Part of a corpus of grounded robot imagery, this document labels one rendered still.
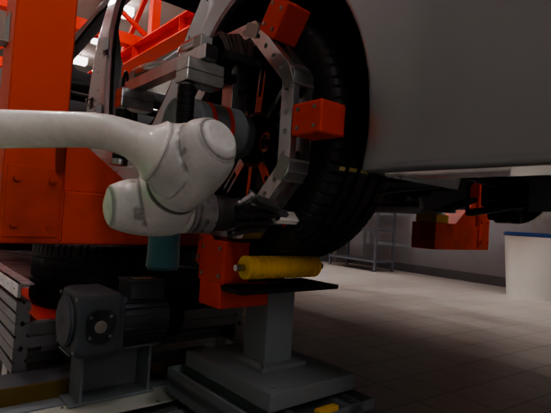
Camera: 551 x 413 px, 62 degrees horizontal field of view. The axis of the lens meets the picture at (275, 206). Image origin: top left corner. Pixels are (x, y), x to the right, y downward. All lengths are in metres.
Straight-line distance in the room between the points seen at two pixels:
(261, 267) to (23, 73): 0.87
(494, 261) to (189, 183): 5.80
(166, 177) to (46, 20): 0.93
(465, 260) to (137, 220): 5.95
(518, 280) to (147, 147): 4.90
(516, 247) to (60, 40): 4.68
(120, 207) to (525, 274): 4.83
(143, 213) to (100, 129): 0.17
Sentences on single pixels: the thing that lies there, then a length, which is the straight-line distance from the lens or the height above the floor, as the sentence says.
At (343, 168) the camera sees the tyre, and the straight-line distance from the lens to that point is 1.05.
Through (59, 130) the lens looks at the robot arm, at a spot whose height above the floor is 0.74.
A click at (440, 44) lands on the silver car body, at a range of 0.94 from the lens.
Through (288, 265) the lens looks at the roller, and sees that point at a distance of 1.17.
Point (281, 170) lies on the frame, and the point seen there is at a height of 0.74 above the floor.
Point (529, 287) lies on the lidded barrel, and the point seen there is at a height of 0.12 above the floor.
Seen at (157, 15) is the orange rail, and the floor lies 3.84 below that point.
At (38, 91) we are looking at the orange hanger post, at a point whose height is 0.96.
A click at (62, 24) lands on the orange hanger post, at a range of 1.58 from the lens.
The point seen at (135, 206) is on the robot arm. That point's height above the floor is 0.64.
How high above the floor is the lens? 0.63
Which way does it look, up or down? 2 degrees up
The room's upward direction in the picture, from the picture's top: 4 degrees clockwise
